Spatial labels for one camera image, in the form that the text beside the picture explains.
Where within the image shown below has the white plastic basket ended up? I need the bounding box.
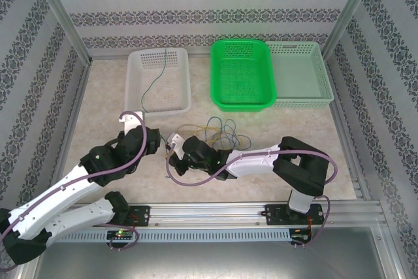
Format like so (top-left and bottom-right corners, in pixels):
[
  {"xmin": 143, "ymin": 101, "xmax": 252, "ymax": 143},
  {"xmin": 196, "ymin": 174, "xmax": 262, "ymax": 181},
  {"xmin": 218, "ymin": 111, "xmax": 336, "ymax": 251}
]
[{"xmin": 124, "ymin": 47, "xmax": 192, "ymax": 120}]

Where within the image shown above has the dark green wire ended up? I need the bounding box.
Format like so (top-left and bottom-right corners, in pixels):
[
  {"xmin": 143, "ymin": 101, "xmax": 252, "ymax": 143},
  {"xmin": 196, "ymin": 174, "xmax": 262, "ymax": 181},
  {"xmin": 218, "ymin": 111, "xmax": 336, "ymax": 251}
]
[{"xmin": 141, "ymin": 48, "xmax": 168, "ymax": 112}]

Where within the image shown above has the green plastic basket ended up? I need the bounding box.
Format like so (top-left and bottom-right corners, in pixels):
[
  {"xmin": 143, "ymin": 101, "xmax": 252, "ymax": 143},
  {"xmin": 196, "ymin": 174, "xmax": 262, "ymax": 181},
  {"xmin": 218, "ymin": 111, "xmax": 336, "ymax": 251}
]
[{"xmin": 210, "ymin": 39, "xmax": 278, "ymax": 113}]

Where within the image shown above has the grey metal panel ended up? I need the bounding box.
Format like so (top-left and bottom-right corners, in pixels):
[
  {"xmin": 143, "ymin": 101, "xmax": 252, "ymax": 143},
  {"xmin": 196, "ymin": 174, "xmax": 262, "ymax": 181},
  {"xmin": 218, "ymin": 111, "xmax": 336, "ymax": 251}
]
[{"xmin": 12, "ymin": 226, "xmax": 406, "ymax": 279}]

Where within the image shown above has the pale mint plastic basket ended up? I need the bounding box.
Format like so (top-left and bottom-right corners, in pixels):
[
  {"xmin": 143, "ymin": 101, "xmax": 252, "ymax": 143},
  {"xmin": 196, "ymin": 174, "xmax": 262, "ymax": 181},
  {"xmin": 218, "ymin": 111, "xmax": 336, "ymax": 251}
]
[{"xmin": 264, "ymin": 41, "xmax": 335, "ymax": 110}]

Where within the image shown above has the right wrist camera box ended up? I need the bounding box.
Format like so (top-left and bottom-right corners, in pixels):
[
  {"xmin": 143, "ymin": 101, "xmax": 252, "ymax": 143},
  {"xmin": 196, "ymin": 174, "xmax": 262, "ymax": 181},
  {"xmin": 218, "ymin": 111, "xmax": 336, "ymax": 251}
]
[{"xmin": 165, "ymin": 132, "xmax": 186, "ymax": 159}]

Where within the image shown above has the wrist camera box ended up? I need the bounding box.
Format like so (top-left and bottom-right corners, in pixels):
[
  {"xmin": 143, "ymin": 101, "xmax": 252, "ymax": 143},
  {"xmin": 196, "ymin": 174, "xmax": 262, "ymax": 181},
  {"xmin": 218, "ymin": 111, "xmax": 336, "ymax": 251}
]
[
  {"xmin": 120, "ymin": 110, "xmax": 146, "ymax": 133},
  {"xmin": 165, "ymin": 132, "xmax": 186, "ymax": 159}
]

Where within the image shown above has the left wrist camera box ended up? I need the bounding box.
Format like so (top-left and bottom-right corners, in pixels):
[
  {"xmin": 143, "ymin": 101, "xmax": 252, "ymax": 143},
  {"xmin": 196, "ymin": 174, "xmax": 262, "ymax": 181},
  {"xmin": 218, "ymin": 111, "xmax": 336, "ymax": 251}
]
[{"xmin": 120, "ymin": 110, "xmax": 146, "ymax": 133}]

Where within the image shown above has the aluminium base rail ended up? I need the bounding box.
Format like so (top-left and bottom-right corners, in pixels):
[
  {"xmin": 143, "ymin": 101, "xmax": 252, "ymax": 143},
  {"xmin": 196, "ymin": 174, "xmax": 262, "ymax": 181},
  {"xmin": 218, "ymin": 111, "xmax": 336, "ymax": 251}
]
[{"xmin": 32, "ymin": 202, "xmax": 383, "ymax": 227}]

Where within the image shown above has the aluminium side rail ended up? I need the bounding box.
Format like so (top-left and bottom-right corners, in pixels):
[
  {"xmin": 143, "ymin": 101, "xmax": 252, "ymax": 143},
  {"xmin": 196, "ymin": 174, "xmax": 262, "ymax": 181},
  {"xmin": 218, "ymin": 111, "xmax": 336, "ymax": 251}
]
[
  {"xmin": 45, "ymin": 59, "xmax": 91, "ymax": 205},
  {"xmin": 327, "ymin": 61, "xmax": 373, "ymax": 201}
]

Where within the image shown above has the slotted grey cable duct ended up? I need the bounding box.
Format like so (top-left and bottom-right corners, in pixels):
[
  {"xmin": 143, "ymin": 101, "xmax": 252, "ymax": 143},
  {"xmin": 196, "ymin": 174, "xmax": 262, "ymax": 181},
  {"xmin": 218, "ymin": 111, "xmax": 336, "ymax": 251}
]
[{"xmin": 52, "ymin": 228, "xmax": 292, "ymax": 243}]

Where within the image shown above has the aluminium frame post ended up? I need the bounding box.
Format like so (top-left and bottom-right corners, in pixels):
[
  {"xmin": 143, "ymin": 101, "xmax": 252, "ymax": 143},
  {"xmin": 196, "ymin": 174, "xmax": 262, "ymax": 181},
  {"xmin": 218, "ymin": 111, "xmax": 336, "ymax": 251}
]
[
  {"xmin": 27, "ymin": 0, "xmax": 93, "ymax": 64},
  {"xmin": 321, "ymin": 0, "xmax": 381, "ymax": 61}
]

